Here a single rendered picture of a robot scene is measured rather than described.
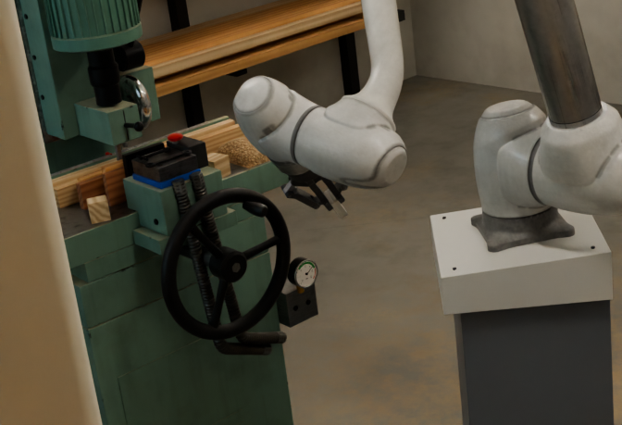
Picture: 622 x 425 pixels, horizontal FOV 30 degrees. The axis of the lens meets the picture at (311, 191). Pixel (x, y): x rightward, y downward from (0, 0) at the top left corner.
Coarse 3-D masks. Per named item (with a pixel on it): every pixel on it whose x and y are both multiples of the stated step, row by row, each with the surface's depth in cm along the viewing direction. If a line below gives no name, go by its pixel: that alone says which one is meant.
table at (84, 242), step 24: (240, 168) 238; (264, 168) 239; (264, 192) 240; (72, 216) 223; (120, 216) 220; (72, 240) 213; (96, 240) 216; (120, 240) 220; (144, 240) 218; (72, 264) 214
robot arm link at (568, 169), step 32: (544, 0) 202; (544, 32) 205; (576, 32) 206; (544, 64) 209; (576, 64) 208; (544, 96) 215; (576, 96) 211; (544, 128) 219; (576, 128) 214; (608, 128) 213; (544, 160) 221; (576, 160) 214; (608, 160) 213; (544, 192) 225; (576, 192) 218; (608, 192) 214
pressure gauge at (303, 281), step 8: (296, 264) 242; (304, 264) 243; (312, 264) 244; (288, 272) 243; (296, 272) 241; (304, 272) 243; (312, 272) 245; (296, 280) 242; (304, 280) 244; (312, 280) 245; (296, 288) 247; (304, 288) 244
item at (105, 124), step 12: (84, 108) 233; (96, 108) 230; (108, 108) 228; (120, 108) 228; (132, 108) 229; (84, 120) 234; (96, 120) 230; (108, 120) 226; (120, 120) 228; (132, 120) 230; (84, 132) 236; (96, 132) 232; (108, 132) 228; (120, 132) 229; (132, 132) 230; (120, 144) 234
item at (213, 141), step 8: (232, 128) 251; (240, 128) 252; (208, 136) 248; (216, 136) 249; (224, 136) 250; (232, 136) 251; (240, 136) 253; (208, 144) 248; (216, 144) 249; (208, 152) 248; (216, 152) 249; (64, 184) 229; (72, 184) 228; (56, 192) 227; (64, 192) 228; (72, 192) 229; (56, 200) 228; (64, 200) 228; (72, 200) 229
